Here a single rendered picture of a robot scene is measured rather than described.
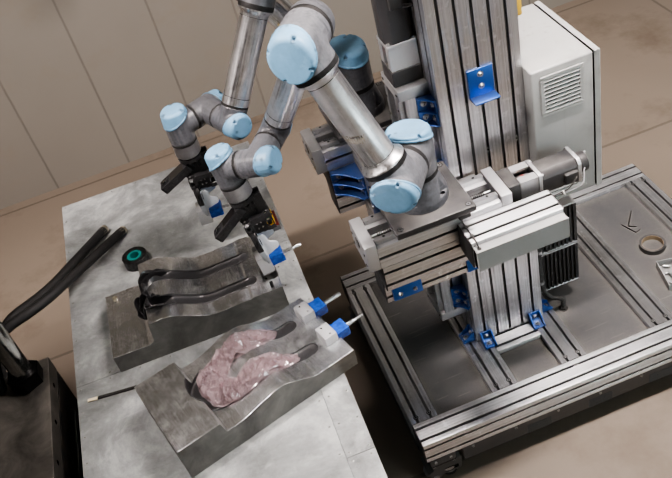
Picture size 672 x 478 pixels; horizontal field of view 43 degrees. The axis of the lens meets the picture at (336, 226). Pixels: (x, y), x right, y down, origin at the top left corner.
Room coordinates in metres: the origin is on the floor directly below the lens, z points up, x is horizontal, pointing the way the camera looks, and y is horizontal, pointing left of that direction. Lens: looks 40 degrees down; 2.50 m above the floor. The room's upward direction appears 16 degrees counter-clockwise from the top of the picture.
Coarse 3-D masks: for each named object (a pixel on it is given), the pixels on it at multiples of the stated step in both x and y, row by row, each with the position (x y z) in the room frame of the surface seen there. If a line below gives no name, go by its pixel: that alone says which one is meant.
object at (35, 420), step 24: (48, 360) 1.80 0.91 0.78; (48, 384) 1.71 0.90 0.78; (0, 408) 1.67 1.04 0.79; (24, 408) 1.64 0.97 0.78; (48, 408) 1.62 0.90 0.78; (0, 432) 1.58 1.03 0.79; (24, 432) 1.56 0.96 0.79; (48, 432) 1.53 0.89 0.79; (0, 456) 1.50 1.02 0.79; (24, 456) 1.48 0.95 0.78; (48, 456) 1.45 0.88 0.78
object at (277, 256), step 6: (294, 246) 1.81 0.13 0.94; (258, 252) 1.81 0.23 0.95; (276, 252) 1.80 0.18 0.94; (282, 252) 1.79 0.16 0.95; (258, 258) 1.78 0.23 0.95; (270, 258) 1.78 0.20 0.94; (276, 258) 1.78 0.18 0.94; (282, 258) 1.78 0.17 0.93; (258, 264) 1.77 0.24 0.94; (264, 264) 1.77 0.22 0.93; (270, 264) 1.77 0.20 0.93; (264, 270) 1.77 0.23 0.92; (270, 270) 1.77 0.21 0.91
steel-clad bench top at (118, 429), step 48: (240, 144) 2.59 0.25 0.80; (144, 192) 2.47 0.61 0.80; (192, 192) 2.39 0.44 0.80; (144, 240) 2.20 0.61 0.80; (192, 240) 2.13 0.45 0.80; (288, 240) 2.00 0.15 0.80; (96, 288) 2.04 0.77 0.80; (288, 288) 1.80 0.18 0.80; (96, 336) 1.83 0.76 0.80; (96, 384) 1.64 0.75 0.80; (336, 384) 1.41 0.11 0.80; (96, 432) 1.47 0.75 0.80; (144, 432) 1.43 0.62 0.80; (288, 432) 1.30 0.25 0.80; (336, 432) 1.26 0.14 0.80
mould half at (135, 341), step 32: (224, 256) 1.91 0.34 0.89; (160, 288) 1.80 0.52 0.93; (192, 288) 1.80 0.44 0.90; (256, 288) 1.74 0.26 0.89; (128, 320) 1.79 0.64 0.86; (160, 320) 1.68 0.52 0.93; (192, 320) 1.69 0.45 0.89; (224, 320) 1.70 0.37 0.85; (256, 320) 1.70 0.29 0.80; (128, 352) 1.67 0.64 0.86; (160, 352) 1.67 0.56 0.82
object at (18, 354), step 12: (0, 324) 1.74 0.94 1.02; (0, 336) 1.72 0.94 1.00; (0, 348) 1.71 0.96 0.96; (12, 348) 1.73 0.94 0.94; (0, 360) 1.72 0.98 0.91; (12, 360) 1.71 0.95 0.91; (24, 360) 1.73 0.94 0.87; (36, 360) 1.77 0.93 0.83; (12, 372) 1.71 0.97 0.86; (24, 372) 1.72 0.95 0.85; (36, 372) 1.72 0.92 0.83; (12, 384) 1.71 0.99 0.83; (24, 384) 1.69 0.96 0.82; (36, 384) 1.71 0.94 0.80
